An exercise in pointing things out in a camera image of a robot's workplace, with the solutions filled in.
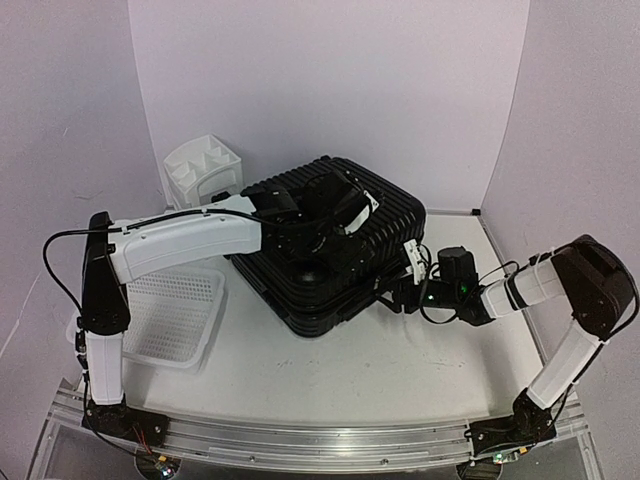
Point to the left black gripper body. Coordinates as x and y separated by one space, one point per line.
326 242

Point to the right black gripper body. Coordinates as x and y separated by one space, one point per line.
405 288

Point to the black ribbed hard-shell suitcase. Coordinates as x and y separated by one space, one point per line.
314 293

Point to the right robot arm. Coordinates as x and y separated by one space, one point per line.
582 280

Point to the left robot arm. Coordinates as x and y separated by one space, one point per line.
118 253

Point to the white plastic drawer organizer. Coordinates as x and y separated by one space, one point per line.
200 169

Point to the white perforated plastic basket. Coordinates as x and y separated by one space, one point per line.
173 315

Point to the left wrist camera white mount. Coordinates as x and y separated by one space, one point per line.
371 205

